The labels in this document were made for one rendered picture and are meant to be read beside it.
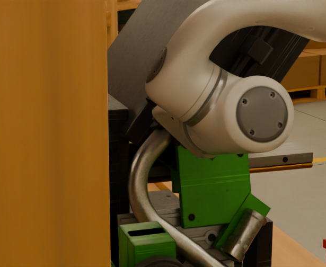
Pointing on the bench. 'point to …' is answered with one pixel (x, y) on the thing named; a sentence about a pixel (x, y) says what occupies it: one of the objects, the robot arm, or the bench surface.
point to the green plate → (210, 187)
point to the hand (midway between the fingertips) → (170, 127)
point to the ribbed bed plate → (209, 235)
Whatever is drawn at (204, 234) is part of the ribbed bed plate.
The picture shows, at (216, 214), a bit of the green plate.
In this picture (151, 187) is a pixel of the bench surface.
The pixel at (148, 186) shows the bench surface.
